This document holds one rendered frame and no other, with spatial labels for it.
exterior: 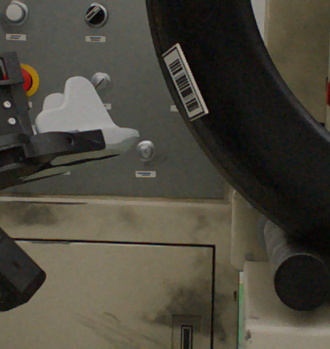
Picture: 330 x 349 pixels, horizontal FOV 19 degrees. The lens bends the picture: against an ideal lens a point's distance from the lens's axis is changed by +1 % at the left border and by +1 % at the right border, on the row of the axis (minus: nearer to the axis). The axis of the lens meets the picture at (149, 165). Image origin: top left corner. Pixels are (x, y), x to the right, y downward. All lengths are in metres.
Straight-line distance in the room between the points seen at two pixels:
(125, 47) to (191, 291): 0.37
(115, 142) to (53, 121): 0.05
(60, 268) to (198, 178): 0.24
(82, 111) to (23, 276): 0.13
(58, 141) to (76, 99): 0.06
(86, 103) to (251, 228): 0.46
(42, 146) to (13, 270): 0.08
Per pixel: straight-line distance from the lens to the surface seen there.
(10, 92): 0.67
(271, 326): 0.79
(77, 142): 0.66
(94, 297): 1.43
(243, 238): 1.12
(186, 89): 0.79
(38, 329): 1.46
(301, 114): 0.77
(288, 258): 0.78
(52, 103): 0.73
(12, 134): 0.65
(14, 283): 0.64
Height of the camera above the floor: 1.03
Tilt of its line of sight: 3 degrees down
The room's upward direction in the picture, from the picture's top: 1 degrees clockwise
